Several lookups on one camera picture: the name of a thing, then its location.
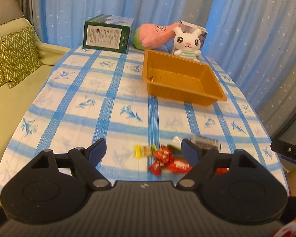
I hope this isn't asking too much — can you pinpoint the clear packet dark snack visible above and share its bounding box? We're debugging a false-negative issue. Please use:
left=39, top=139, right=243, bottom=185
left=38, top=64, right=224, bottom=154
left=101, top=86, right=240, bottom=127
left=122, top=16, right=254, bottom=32
left=191, top=134, right=221, bottom=152

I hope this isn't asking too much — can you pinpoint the large red snack packet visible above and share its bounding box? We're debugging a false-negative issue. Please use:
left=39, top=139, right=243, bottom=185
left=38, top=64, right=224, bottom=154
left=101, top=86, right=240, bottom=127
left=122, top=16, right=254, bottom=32
left=166, top=159, right=192, bottom=174

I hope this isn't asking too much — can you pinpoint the red candy packet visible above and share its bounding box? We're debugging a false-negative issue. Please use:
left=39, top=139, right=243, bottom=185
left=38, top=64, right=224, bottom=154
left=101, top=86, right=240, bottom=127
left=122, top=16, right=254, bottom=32
left=153, top=145, right=173, bottom=165

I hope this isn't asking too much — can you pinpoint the small red candy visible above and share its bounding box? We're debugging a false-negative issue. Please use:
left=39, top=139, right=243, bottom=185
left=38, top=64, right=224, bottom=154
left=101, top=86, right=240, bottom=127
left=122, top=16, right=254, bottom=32
left=149, top=161, right=166, bottom=177

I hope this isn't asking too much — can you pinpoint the yellow green candy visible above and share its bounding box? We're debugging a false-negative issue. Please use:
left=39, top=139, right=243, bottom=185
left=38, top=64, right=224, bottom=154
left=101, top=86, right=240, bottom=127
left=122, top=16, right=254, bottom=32
left=134, top=143, right=156, bottom=159

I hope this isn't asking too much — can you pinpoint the white green snack wrapper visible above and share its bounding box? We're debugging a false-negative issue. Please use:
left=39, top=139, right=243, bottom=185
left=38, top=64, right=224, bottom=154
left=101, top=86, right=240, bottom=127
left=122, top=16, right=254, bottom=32
left=167, top=136, right=182, bottom=152

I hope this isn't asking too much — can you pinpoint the blue checked tablecloth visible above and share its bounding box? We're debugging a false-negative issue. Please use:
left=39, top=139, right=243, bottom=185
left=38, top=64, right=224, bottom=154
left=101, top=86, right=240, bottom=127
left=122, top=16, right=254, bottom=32
left=0, top=47, right=286, bottom=193

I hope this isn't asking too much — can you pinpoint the orange plastic tray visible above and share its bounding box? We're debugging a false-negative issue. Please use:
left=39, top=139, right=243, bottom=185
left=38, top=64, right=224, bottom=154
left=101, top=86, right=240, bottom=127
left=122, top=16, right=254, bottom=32
left=142, top=50, right=227, bottom=106

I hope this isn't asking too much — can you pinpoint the white bunny plush toy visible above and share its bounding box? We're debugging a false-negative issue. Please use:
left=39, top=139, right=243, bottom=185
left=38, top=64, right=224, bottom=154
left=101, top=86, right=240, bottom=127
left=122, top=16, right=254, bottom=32
left=173, top=27, right=201, bottom=62

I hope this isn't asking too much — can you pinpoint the green zigzag cushion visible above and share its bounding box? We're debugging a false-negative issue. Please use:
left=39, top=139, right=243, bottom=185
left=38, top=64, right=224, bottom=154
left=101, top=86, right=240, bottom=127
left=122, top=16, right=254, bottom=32
left=0, top=27, right=41, bottom=89

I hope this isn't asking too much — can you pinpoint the blue star curtain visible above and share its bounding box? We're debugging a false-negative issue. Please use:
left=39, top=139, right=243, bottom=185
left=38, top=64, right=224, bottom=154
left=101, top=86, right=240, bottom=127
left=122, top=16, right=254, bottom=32
left=20, top=0, right=296, bottom=137

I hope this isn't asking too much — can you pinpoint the green printed carton box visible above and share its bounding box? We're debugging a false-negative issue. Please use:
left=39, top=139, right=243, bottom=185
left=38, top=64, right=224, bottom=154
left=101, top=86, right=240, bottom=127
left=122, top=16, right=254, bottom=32
left=83, top=14, right=134, bottom=54

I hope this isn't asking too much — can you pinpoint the grey patterned box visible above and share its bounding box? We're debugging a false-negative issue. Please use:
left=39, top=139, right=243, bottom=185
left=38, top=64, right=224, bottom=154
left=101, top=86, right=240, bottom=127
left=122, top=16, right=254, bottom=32
left=172, top=21, right=207, bottom=57

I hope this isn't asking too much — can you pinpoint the pink plush toy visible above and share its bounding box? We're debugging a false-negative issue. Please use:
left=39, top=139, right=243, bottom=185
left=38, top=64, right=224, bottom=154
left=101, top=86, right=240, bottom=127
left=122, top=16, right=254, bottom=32
left=132, top=22, right=180, bottom=50

